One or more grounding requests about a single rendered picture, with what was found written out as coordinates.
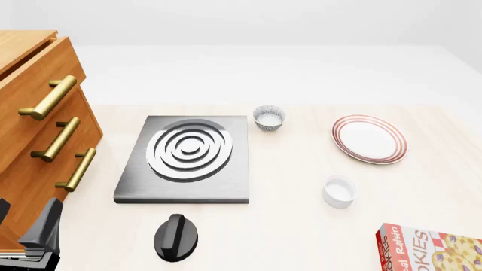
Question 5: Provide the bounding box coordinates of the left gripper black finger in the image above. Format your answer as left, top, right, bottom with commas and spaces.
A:
17, 196, 64, 255
0, 197, 11, 227

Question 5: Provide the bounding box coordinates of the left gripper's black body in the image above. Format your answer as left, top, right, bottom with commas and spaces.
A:
0, 245, 62, 271

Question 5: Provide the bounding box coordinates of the flat stove plate with rings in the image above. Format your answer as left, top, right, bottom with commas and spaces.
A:
113, 114, 251, 206

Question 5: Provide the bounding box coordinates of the patterned black and white bowl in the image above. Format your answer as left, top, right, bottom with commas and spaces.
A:
252, 105, 287, 133

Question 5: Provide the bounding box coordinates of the white plate with red rings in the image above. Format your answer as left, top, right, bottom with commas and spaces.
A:
331, 113, 409, 166

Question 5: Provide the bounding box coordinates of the red cookies box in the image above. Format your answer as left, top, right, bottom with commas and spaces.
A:
374, 222, 482, 271

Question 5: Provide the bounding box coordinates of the small wooden drawer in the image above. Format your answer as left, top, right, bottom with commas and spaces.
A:
0, 111, 104, 253

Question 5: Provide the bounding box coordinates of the medium wooden drawer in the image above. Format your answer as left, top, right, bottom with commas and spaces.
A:
0, 85, 97, 224

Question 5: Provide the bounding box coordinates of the round black stove knob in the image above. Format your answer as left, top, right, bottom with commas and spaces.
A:
153, 213, 200, 263

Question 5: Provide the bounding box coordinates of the large wooden drawer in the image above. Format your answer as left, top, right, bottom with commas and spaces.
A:
0, 36, 87, 173

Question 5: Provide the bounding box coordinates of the wooden cabinet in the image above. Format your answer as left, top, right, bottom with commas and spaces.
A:
0, 29, 104, 253

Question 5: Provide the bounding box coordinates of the small white ramekin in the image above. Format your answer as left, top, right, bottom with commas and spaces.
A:
322, 174, 358, 210

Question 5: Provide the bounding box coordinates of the short brass drawer handle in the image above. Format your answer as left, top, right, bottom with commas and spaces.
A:
54, 147, 98, 193

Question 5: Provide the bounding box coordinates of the medium brass drawer handle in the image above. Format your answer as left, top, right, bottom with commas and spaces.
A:
30, 116, 81, 163

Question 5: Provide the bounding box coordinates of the long brass drawer handle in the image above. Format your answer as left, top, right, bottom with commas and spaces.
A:
17, 75, 78, 122

